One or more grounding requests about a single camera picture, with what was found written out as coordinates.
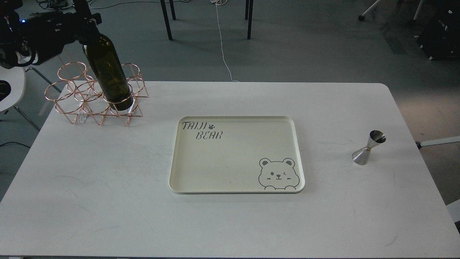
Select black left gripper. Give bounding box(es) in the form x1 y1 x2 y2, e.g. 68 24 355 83
19 0 102 65

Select dark green wine bottle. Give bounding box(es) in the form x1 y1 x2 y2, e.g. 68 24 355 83
76 13 134 112

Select steel double jigger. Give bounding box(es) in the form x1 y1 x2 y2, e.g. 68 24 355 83
351 130 386 165

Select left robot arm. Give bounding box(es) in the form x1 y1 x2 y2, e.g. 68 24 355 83
0 0 102 69

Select white round chair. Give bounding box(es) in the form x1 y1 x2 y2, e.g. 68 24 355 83
0 67 53 131

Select black table legs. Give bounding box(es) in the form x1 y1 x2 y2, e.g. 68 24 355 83
159 0 254 41

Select cream bear serving tray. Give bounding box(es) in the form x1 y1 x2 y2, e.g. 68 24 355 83
169 116 305 194

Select white chair base wheel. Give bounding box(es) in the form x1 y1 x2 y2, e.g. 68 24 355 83
358 0 426 23

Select black equipment case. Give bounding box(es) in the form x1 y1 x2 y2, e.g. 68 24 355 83
416 0 460 60

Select rose gold wire bottle rack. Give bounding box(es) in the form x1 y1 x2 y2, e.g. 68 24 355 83
45 50 148 126

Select white floor cable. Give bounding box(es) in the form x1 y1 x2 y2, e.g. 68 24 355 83
210 0 239 82

